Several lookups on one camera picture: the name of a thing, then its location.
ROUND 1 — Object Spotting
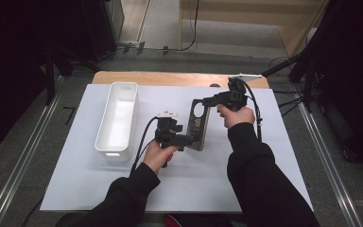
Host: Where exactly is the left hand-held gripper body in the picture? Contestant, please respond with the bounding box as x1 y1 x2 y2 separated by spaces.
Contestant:
154 111 183 151

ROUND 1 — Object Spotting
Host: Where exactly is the white rectangular plastic bin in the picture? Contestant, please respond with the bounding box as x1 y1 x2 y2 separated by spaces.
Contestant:
94 81 139 163

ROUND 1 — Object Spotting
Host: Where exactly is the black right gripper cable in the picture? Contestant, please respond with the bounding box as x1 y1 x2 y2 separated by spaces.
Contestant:
237 78 265 144

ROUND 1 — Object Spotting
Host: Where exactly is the person's left hand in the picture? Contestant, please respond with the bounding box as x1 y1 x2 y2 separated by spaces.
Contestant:
142 140 179 176

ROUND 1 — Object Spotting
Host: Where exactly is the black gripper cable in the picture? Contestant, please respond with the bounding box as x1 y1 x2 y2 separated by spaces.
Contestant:
130 115 160 176
237 78 265 144

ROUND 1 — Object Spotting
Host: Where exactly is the black cabinet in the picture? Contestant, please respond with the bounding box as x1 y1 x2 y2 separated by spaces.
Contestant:
80 0 126 62

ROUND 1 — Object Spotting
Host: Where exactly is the person's lap clothing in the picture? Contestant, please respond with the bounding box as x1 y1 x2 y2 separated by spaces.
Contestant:
143 213 245 227

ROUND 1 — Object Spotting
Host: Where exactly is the dark curtain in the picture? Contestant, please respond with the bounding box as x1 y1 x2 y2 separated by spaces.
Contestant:
306 0 363 174
0 0 88 159

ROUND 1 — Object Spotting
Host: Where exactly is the person's right hand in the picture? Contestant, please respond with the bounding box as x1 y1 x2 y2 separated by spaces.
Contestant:
216 103 256 131

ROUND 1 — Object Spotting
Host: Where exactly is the wooden table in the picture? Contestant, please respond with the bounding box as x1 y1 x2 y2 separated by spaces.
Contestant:
92 70 270 90

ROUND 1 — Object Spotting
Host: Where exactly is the metal floor rail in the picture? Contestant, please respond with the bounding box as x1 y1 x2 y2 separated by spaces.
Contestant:
297 101 363 227
0 91 63 227

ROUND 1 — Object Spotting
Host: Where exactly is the black metal stand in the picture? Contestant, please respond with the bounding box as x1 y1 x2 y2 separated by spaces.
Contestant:
260 51 324 114
43 44 102 107

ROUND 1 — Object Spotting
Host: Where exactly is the black hanging cable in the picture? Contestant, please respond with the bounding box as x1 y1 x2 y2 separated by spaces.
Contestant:
182 0 200 52

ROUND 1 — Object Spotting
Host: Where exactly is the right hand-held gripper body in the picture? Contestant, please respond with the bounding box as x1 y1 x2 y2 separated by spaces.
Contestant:
216 73 263 113

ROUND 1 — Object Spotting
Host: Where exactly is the black floor cable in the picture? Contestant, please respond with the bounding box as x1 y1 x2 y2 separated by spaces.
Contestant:
278 96 306 118

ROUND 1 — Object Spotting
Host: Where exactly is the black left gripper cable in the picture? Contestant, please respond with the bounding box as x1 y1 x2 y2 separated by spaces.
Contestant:
130 115 160 176

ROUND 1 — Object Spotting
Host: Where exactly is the patterned dark phone case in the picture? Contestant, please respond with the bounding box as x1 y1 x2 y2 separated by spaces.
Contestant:
186 98 213 152

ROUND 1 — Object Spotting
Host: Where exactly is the white table board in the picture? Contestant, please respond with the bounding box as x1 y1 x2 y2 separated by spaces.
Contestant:
40 83 315 214

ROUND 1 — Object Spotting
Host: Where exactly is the light wooden frame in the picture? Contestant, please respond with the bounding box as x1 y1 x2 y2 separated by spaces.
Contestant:
178 0 331 59

